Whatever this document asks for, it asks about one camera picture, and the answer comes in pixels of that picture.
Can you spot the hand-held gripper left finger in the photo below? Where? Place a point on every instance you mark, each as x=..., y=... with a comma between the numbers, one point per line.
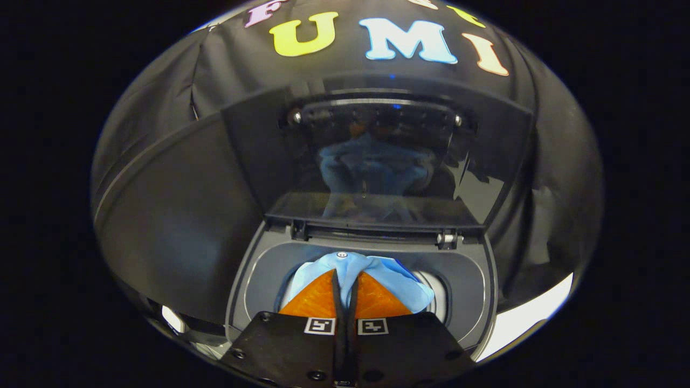
x=291, y=350

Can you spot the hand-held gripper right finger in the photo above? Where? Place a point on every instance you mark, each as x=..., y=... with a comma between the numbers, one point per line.
x=409, y=350

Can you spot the light blue polo shirt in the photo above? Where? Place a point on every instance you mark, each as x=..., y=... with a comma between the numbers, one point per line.
x=409, y=291

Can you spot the white flat board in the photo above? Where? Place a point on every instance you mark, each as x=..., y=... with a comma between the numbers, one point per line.
x=528, y=318

